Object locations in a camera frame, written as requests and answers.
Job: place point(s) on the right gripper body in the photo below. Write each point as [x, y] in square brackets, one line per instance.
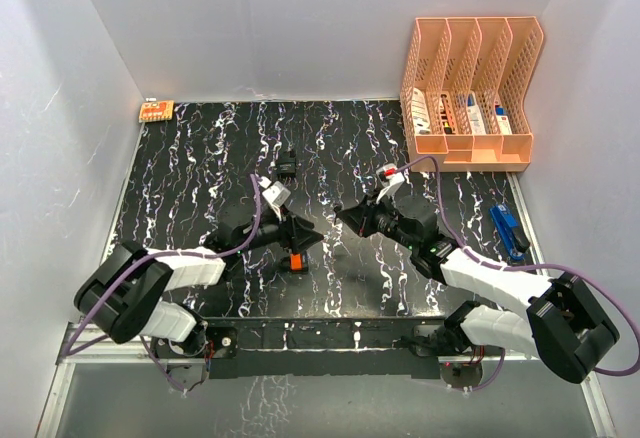
[381, 217]

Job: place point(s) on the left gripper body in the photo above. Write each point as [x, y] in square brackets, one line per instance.
[271, 232]

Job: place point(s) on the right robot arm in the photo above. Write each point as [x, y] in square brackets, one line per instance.
[557, 320]

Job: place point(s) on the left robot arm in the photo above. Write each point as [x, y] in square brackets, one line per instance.
[124, 296]

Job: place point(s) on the orange black padlock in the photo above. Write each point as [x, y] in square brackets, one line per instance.
[297, 263]

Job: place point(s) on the black marble pattern mat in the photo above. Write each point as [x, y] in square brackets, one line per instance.
[189, 171]

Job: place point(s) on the white box in organizer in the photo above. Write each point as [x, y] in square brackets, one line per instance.
[419, 112]

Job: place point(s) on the dark markers in organizer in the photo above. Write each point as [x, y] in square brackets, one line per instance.
[446, 115]

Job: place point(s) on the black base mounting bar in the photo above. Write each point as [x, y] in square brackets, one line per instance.
[249, 347]

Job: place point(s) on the white blue tube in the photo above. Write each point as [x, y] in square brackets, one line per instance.
[471, 121]

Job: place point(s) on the blue black stapler tool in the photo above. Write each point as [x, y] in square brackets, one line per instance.
[511, 232]

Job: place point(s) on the orange plastic file organizer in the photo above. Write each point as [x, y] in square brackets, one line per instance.
[463, 91]

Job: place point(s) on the blue red white box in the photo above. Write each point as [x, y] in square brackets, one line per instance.
[502, 119]

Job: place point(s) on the small orange card box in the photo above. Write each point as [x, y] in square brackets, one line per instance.
[156, 111]

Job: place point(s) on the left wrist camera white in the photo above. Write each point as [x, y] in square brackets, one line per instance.
[275, 194]

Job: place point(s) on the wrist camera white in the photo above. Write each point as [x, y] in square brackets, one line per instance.
[391, 180]
[275, 194]

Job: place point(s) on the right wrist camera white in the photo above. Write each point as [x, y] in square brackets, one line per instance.
[391, 180]

